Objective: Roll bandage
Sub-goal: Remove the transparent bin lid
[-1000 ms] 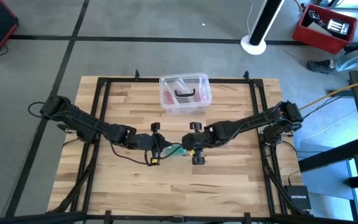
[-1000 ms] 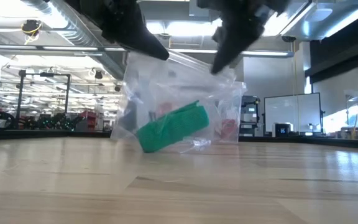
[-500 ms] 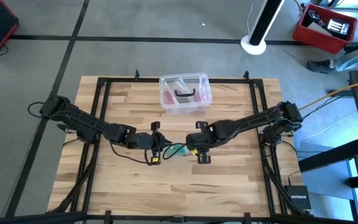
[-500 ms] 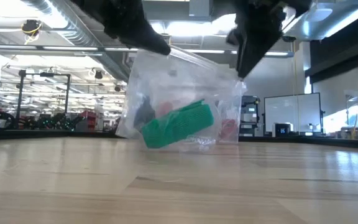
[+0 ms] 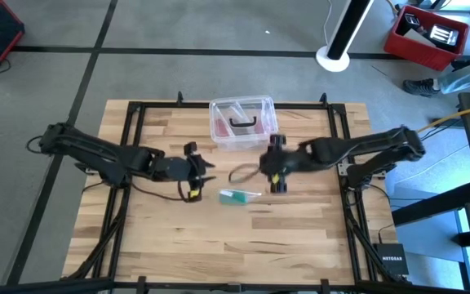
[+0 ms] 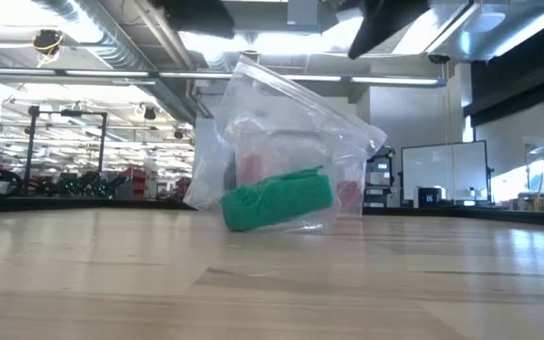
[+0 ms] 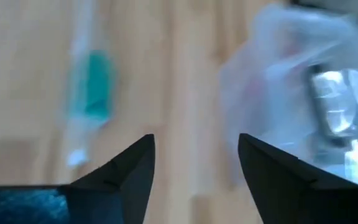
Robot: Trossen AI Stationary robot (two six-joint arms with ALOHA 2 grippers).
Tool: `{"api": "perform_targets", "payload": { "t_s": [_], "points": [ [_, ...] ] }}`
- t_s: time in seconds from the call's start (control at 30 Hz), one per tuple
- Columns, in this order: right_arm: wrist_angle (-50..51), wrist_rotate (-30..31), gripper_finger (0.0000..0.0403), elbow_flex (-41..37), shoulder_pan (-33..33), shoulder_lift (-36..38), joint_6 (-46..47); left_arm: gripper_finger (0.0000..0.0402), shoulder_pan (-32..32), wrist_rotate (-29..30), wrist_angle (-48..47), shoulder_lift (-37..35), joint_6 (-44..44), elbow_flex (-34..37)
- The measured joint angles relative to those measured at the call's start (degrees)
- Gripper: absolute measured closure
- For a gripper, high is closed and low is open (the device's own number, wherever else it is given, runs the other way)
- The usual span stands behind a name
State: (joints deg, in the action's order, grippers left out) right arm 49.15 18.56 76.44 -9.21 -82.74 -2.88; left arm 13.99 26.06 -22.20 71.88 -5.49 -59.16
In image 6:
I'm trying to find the black background rig frame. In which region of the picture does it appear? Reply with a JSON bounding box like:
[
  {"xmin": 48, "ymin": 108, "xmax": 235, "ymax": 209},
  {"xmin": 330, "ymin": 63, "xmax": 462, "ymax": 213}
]
[{"xmin": 0, "ymin": 105, "xmax": 111, "ymax": 199}]

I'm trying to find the red storage shelf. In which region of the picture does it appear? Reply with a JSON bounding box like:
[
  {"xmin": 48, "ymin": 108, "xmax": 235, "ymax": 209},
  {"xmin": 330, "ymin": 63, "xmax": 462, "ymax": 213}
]
[
  {"xmin": 174, "ymin": 176, "xmax": 193, "ymax": 202},
  {"xmin": 119, "ymin": 166, "xmax": 149, "ymax": 201}
]

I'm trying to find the green elastic bandage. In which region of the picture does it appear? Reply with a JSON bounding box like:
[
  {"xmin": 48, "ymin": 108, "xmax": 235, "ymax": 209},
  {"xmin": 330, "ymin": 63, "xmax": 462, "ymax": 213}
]
[{"xmin": 219, "ymin": 164, "xmax": 335, "ymax": 233}]

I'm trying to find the small red pad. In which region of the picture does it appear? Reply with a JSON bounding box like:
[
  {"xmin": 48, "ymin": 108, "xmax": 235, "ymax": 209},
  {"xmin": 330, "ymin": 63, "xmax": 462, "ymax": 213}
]
[{"xmin": 336, "ymin": 179, "xmax": 364, "ymax": 209}]

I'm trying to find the black metal table frame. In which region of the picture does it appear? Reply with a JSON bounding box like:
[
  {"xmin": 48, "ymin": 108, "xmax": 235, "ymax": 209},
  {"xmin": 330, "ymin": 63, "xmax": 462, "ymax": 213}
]
[{"xmin": 0, "ymin": 195, "xmax": 544, "ymax": 228}]

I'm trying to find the large red pad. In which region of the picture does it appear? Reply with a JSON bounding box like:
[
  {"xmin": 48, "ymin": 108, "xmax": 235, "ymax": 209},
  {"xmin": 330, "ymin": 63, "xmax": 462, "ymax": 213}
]
[{"xmin": 241, "ymin": 153, "xmax": 264, "ymax": 188}]

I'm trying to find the silver ceiling duct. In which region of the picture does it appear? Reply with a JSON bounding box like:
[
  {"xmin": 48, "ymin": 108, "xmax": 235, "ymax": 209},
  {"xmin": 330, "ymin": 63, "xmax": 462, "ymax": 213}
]
[{"xmin": 30, "ymin": 0, "xmax": 216, "ymax": 125}]

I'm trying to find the long ceiling light bar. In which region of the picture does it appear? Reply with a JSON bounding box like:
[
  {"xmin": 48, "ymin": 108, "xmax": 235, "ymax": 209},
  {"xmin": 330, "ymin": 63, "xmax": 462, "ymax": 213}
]
[{"xmin": 0, "ymin": 66, "xmax": 448, "ymax": 89}]

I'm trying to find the black ceiling cable reel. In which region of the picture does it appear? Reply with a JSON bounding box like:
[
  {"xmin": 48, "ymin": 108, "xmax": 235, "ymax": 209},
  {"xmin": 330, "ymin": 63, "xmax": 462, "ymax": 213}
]
[{"xmin": 32, "ymin": 28, "xmax": 64, "ymax": 54}]

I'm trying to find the whiteboard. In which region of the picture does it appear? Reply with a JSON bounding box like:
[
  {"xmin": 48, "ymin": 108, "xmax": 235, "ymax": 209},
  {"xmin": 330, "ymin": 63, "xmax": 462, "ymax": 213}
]
[{"xmin": 400, "ymin": 140, "xmax": 490, "ymax": 205}]

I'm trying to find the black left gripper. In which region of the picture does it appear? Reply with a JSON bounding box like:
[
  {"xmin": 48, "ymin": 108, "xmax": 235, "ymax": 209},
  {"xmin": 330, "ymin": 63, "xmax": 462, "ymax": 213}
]
[{"xmin": 148, "ymin": 0, "xmax": 236, "ymax": 41}]

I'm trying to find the clear plastic storage bin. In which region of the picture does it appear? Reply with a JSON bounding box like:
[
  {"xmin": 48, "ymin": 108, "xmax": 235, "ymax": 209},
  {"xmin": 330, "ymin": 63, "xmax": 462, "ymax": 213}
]
[{"xmin": 227, "ymin": 117, "xmax": 368, "ymax": 220}]

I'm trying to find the tall black machine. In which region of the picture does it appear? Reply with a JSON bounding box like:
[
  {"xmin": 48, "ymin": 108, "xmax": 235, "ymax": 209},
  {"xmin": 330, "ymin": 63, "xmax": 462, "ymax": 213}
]
[{"xmin": 364, "ymin": 144, "xmax": 397, "ymax": 210}]

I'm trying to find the clear plastic zip bag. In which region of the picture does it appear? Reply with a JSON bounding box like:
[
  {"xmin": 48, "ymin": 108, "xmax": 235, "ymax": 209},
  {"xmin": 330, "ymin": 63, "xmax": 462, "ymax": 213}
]
[{"xmin": 182, "ymin": 54, "xmax": 388, "ymax": 234}]

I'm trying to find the black shelf with bottles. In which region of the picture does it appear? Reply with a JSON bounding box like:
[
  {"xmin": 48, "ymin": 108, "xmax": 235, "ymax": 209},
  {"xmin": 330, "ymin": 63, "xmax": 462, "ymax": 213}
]
[{"xmin": 507, "ymin": 190, "xmax": 544, "ymax": 214}]

